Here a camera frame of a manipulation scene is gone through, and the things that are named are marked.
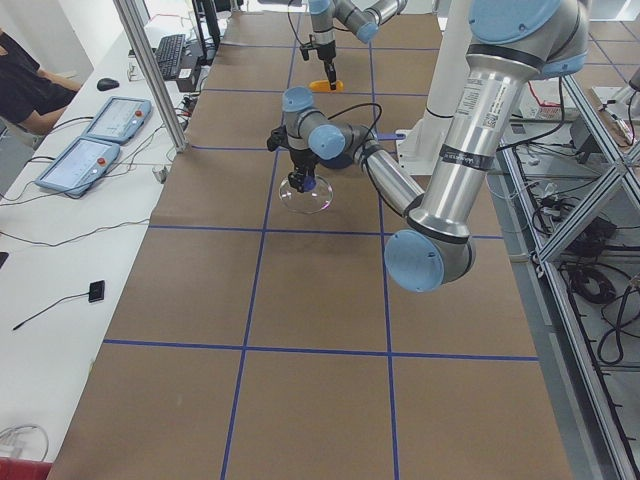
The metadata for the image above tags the yellow corn cob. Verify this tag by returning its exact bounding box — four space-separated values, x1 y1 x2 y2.
308 80 344 93

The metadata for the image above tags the small black square device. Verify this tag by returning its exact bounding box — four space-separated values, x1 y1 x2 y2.
88 280 106 303

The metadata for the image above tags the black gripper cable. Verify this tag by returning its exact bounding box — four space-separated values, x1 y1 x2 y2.
324 102 384 151

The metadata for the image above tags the lower teach pendant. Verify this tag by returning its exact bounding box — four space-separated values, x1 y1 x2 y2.
35 137 120 198

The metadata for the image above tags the teach pendant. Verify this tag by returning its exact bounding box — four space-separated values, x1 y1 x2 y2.
83 96 152 145
35 137 120 198

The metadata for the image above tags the person in black shirt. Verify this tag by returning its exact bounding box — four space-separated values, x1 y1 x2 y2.
1 30 82 135

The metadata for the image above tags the black computer mouse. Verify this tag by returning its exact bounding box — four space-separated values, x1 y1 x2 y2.
96 78 120 92

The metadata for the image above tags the upper teach pendant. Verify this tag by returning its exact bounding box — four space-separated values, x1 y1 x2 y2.
83 96 152 145

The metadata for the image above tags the white pedestal column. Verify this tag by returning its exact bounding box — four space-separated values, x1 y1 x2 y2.
396 0 471 175

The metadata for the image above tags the black keyboard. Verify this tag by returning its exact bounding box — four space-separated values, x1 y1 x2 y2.
155 34 186 80

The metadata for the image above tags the aluminium frame post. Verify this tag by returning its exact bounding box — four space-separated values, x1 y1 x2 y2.
113 0 187 153

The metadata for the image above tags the glass lid blue knob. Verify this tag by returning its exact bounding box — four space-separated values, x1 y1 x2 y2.
278 175 334 215

